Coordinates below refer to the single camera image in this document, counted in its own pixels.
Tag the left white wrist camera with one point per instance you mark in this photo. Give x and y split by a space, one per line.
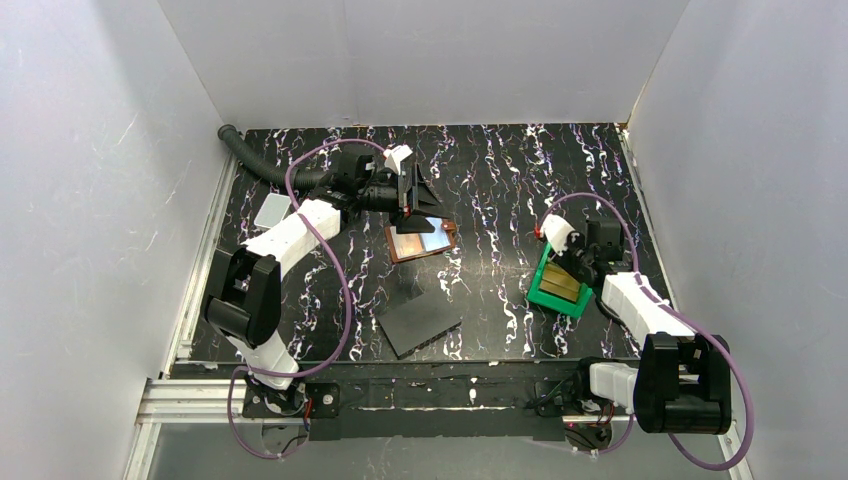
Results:
394 158

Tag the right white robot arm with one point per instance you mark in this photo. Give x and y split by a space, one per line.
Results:
681 384

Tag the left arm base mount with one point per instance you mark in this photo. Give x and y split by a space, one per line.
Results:
294 408

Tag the cards in green tray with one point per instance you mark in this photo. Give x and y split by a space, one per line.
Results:
557 282

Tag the black foam block front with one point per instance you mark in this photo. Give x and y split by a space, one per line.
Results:
418 322

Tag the white plastic box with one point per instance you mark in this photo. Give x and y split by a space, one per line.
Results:
274 209

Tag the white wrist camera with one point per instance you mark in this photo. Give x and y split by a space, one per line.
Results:
394 158
555 231

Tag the gold credit card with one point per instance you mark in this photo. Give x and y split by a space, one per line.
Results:
406 246

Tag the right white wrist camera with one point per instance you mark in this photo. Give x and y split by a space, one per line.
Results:
555 231

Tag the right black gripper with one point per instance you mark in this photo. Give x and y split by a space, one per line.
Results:
584 266

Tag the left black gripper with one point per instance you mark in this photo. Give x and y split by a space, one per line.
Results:
406 196

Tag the green plastic card tray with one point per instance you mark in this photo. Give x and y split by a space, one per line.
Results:
538 298

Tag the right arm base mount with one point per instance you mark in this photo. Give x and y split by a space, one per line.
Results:
591 426

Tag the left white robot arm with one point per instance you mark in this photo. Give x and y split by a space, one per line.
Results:
243 295

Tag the brown leather card holder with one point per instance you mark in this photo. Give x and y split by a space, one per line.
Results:
423 227

